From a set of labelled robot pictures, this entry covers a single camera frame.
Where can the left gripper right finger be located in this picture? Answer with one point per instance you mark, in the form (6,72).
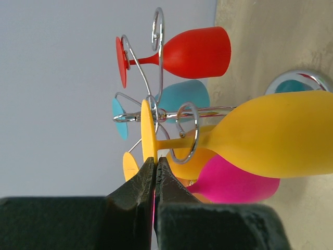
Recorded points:
(183,222)

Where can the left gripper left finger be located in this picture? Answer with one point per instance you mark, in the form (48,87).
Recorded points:
(120,220)

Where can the pink plastic wine glass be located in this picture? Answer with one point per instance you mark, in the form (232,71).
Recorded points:
(222,182)

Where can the blue plastic wine glass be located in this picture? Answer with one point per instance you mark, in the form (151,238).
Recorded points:
(172,98)

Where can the red plastic wine glass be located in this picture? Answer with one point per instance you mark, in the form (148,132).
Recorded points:
(198,53)

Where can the chrome wine glass rack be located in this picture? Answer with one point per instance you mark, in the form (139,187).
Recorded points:
(126,59)

